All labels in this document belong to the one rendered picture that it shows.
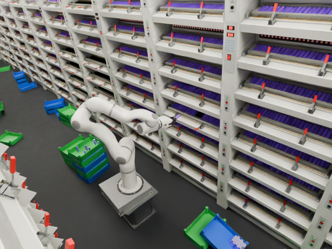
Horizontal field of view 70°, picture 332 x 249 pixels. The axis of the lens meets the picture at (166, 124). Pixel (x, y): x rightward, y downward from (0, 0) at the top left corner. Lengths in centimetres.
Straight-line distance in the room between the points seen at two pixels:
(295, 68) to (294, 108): 21
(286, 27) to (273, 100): 39
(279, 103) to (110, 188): 139
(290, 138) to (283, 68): 41
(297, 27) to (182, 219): 167
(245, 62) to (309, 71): 32
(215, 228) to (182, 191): 52
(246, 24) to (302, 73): 36
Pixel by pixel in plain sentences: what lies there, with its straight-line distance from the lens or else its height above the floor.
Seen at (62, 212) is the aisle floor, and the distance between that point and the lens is 258.
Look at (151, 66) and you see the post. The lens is 198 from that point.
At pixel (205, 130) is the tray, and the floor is 76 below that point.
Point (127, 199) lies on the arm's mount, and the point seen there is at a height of 37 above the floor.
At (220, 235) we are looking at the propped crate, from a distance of 208.
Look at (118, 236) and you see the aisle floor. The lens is 223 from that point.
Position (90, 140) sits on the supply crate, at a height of 33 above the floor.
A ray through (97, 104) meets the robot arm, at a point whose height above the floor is 116.
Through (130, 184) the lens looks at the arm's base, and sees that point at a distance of 195.
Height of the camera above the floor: 185
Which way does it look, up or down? 34 degrees down
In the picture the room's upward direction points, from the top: 6 degrees counter-clockwise
